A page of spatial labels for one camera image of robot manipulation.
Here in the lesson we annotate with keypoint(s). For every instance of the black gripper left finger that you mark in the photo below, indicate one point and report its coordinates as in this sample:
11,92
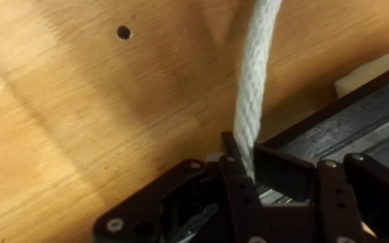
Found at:
195,201

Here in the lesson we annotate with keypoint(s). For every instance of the black channel rail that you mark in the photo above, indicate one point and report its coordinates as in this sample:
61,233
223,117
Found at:
354,123

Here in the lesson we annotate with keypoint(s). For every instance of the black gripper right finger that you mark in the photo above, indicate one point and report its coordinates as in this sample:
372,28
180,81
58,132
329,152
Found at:
343,201

